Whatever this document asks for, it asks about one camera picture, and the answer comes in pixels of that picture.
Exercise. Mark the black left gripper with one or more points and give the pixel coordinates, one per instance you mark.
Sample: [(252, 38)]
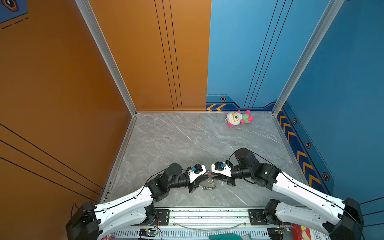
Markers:
[(194, 184)]

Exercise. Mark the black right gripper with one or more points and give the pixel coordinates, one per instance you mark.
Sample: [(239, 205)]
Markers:
[(227, 178)]

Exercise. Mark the metal key holder with rings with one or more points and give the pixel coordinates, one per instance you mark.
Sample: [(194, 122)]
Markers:
[(208, 184)]

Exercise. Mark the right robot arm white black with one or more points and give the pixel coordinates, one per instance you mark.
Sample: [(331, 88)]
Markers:
[(337, 218)]

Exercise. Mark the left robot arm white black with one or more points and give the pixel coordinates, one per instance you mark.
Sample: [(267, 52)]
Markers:
[(94, 222)]

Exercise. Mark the white pink plush toy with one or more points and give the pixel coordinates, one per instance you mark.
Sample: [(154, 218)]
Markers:
[(237, 118)]

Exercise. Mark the small green circuit board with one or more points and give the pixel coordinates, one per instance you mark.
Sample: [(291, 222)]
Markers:
[(148, 234)]

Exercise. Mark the red printed box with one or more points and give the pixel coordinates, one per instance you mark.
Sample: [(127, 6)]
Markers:
[(303, 233)]

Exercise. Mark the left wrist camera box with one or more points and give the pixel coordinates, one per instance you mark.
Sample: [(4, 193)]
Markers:
[(195, 172)]

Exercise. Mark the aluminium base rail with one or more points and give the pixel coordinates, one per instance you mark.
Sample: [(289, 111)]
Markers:
[(200, 223)]

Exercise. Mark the aluminium corner post right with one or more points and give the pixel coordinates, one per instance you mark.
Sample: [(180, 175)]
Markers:
[(318, 34)]

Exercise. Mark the aluminium corner post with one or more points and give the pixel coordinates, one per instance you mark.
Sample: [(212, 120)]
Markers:
[(101, 42), (318, 34)]

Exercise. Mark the aluminium corner post left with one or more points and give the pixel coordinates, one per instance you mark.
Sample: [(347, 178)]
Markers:
[(101, 42)]

